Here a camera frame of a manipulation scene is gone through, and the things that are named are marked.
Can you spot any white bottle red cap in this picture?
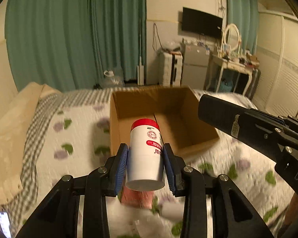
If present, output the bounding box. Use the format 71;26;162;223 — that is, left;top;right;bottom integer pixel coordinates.
125;118;165;192

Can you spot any white suitcase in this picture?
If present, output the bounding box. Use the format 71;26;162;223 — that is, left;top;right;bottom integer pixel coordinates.
158;52;183;86

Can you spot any clear water jug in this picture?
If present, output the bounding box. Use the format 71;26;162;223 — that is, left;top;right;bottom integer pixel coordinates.
100;70;124;88

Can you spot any brown cardboard box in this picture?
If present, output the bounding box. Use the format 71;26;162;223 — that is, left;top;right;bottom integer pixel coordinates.
110;86;220;160

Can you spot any floral white quilt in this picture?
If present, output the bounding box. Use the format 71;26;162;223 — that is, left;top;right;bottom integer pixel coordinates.
6;89;294;237

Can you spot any green curtain left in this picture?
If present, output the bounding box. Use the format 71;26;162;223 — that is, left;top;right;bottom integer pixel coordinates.
5;0;146;91

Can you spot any pink package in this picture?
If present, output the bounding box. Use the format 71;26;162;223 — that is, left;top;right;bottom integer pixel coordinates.
118;186;154;209

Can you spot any beige pillow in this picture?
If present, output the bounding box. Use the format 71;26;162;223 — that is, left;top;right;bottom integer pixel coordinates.
0;82;60;205

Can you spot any white flat mop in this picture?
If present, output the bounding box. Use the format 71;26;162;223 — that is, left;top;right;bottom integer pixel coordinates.
137;19;144;86

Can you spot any smartphone with lit screen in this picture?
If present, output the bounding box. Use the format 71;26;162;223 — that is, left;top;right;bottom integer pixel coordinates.
0;212;12;238

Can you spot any silver mini fridge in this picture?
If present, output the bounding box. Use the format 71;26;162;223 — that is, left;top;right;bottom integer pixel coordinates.
181;45;210;90

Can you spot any green curtain right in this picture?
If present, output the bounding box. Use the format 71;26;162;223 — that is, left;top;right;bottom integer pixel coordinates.
227;0;259;54

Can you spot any green curtain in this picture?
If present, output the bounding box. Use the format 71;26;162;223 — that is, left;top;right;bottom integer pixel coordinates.
5;0;146;91
227;0;259;54

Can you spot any black wall television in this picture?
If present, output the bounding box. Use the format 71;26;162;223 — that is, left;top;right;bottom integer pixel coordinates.
181;7;223;39

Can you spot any white dressing table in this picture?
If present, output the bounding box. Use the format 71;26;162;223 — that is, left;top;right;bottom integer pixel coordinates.
205;53;261;99

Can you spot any white louvered wardrobe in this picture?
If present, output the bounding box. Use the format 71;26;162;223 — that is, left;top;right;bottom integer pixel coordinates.
252;11;298;118

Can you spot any oval vanity mirror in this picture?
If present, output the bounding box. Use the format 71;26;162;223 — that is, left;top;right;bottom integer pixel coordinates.
221;23;242;52

